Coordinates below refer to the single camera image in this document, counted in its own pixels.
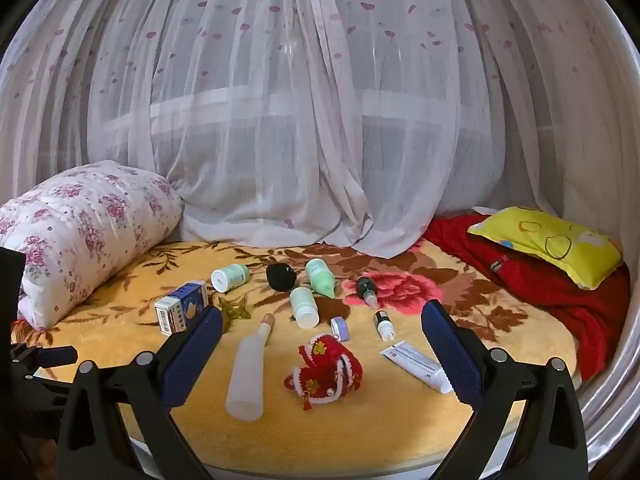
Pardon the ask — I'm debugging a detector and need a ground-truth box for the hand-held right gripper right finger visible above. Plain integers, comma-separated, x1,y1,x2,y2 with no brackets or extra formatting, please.
421,300,590,480

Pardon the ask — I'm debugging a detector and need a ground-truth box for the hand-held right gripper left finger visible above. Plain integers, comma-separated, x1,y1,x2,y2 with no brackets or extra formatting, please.
56,305,224,480

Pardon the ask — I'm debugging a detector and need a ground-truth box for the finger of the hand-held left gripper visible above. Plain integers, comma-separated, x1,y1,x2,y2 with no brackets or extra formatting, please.
10,344,79,381

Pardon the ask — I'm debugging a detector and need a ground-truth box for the black sock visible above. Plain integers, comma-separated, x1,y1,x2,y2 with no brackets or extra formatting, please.
265,262,298,293

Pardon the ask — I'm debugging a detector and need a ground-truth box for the white and green bottle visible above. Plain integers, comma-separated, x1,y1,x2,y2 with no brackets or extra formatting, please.
289,286,320,329

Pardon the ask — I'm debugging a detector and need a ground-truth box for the white squeeze tube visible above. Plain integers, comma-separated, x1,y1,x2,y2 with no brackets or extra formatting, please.
379,341,453,395

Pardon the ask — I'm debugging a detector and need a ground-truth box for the blue and white carton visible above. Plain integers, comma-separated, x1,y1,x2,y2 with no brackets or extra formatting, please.
154,281,209,335

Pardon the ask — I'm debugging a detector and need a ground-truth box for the frosted long bottle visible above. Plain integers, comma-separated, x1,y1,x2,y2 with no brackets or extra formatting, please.
225,313,277,422

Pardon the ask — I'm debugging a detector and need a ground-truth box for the green hair clip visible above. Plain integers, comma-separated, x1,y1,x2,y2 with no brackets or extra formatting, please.
216,296,251,335

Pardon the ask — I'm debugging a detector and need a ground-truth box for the small white dropper bottle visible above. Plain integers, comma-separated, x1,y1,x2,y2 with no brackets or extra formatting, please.
374,311,395,341

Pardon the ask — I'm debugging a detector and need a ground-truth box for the white bottle green label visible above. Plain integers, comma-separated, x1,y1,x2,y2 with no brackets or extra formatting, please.
210,264,250,293

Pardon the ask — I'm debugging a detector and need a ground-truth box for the pink floral white quilt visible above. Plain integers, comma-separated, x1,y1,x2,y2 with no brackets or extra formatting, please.
0,160,185,331

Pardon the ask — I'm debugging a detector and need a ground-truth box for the dark spray bottle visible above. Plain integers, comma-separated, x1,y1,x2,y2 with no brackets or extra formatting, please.
356,276,381,309

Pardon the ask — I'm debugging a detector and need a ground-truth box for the red knitted blanket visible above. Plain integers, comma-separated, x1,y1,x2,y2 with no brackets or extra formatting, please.
422,212,632,381

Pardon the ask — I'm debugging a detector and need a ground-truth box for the yellow floral plush blanket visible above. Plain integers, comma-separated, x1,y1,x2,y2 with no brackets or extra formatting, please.
12,240,583,466

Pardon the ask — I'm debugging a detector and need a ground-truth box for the red knitted pouch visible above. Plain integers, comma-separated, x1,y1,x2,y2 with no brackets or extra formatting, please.
284,334,362,412

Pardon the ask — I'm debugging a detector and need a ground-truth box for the light green plastic bottle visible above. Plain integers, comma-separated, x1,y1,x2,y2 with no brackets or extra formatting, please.
305,258,337,298

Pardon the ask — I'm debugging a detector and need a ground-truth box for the yellow patterned pillow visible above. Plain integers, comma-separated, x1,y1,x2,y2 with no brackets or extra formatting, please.
467,206,624,291

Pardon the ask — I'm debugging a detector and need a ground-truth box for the sheer white petal-print curtain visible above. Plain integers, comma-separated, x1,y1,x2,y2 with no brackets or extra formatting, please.
0,0,640,261

